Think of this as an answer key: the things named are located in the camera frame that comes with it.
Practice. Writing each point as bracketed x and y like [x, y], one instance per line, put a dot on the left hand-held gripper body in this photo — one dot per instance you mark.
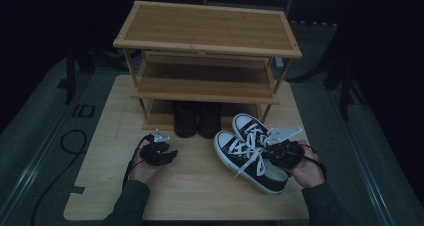
[151, 154]

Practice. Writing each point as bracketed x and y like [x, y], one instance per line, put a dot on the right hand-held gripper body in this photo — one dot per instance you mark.
[288, 152]

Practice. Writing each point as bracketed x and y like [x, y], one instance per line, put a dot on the black canvas sneaker white laces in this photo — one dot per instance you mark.
[240, 159]
[248, 126]

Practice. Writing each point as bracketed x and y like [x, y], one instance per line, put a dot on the black leather shoe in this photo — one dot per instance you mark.
[185, 121]
[210, 121]

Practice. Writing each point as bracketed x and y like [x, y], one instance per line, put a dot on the wooden three-tier shoe rack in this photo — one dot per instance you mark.
[206, 32]

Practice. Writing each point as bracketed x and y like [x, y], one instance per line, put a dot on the person's left hand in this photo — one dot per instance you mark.
[143, 172]

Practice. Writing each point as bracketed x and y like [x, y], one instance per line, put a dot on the person's right hand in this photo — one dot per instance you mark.
[310, 172]

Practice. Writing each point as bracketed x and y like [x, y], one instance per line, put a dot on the black floor tape mark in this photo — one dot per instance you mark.
[85, 111]

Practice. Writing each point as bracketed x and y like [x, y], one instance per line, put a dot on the black metal stand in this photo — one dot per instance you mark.
[345, 86]
[70, 76]

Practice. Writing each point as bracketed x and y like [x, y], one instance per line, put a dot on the small white object behind rack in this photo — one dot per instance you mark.
[279, 63]

